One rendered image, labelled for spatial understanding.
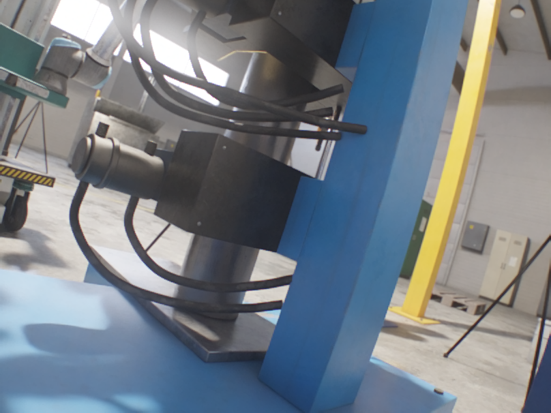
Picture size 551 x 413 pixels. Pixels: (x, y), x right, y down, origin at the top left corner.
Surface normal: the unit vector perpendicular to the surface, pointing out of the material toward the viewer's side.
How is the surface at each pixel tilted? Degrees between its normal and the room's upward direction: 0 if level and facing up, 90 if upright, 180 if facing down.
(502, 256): 90
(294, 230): 90
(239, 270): 90
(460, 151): 90
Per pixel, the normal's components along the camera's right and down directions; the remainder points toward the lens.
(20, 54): 0.84, 0.25
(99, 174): 0.38, 0.67
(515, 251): -0.69, -0.27
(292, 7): 0.66, 0.17
